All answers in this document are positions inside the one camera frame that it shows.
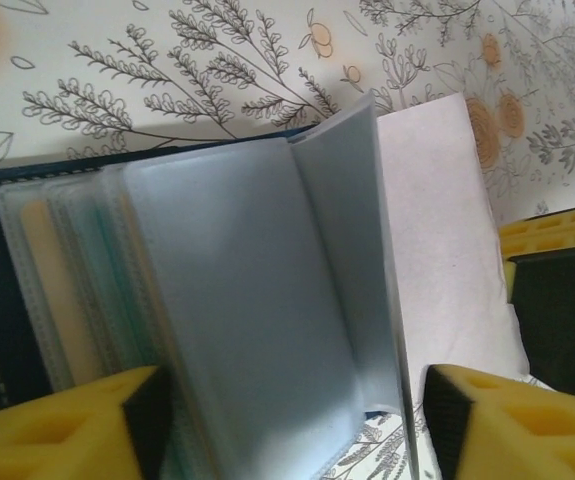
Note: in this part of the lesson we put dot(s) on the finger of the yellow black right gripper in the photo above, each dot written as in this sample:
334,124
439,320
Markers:
567,310

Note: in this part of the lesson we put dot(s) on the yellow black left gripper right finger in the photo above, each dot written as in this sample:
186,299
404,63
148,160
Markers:
527,440

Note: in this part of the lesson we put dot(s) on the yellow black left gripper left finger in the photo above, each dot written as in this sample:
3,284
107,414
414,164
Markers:
42,440

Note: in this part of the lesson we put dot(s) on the beige card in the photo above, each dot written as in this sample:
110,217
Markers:
54,290

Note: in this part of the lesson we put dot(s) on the plain white card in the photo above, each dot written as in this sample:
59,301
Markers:
432,200

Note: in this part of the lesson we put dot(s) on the teal card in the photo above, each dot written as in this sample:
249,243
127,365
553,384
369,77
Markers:
117,280

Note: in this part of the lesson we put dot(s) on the navy blue card holder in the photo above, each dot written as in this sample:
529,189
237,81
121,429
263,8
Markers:
247,280

